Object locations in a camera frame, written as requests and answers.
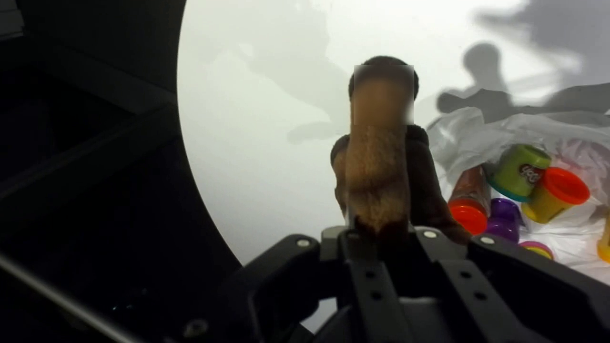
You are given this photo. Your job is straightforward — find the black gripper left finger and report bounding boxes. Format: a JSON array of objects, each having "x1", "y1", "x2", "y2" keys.
[{"x1": 189, "y1": 224, "x2": 416, "y2": 343}]

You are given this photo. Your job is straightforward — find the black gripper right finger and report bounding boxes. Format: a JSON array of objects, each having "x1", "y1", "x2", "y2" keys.
[{"x1": 407, "y1": 224, "x2": 610, "y2": 343}]

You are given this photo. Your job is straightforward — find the purple play-doh can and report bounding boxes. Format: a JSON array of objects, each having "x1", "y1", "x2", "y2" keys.
[{"x1": 487, "y1": 195, "x2": 527, "y2": 245}]

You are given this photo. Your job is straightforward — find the play-doh can orange lid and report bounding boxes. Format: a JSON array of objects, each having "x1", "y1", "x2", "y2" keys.
[{"x1": 521, "y1": 165, "x2": 594, "y2": 224}]

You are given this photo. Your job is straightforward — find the brown moose plush toy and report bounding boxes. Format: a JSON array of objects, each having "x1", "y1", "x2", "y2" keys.
[{"x1": 329, "y1": 54, "x2": 473, "y2": 245}]

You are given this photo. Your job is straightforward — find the white crumpled plastic bag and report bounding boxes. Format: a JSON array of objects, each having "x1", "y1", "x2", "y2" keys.
[{"x1": 426, "y1": 104, "x2": 610, "y2": 285}]

